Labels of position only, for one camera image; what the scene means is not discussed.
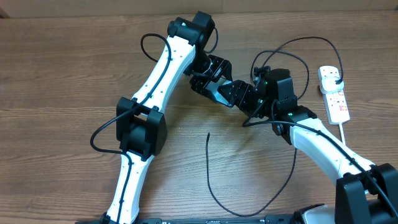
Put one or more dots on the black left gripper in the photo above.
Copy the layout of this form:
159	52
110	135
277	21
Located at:
199	84

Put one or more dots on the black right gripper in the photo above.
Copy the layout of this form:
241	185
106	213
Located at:
239	87

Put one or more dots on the Samsung Galaxy smartphone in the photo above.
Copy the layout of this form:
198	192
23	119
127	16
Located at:
213	88

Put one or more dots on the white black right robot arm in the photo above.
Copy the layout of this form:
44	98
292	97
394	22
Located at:
365	192

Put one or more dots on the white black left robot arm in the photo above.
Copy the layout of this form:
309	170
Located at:
140	122

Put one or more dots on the white charger plug adapter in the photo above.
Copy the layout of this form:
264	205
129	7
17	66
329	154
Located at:
329	85

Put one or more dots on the white power strip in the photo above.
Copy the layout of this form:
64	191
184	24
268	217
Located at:
335	103

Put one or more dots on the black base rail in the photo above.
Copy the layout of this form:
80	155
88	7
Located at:
268	219

